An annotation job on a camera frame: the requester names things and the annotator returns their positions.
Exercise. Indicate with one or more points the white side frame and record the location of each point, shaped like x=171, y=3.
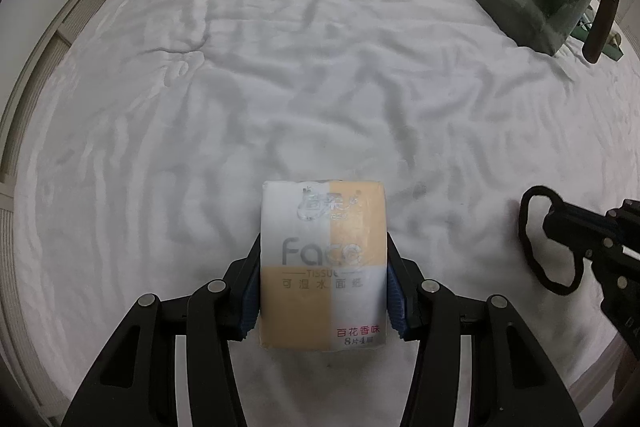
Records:
x=30, y=82

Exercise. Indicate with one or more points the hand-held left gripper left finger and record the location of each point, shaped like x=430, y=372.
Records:
x=250, y=302

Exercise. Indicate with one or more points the dark brown stick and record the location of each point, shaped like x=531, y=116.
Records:
x=602, y=22

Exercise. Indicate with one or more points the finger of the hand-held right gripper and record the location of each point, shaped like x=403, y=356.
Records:
x=575, y=229
x=625, y=214

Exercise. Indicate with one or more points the orange and white tissue packet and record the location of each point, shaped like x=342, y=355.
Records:
x=320, y=267

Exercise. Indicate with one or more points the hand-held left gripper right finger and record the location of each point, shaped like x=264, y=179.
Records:
x=395, y=302

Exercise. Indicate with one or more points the green flat panel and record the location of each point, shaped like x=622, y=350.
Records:
x=614, y=49

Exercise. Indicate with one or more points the white bed sheet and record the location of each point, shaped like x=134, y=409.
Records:
x=300, y=82

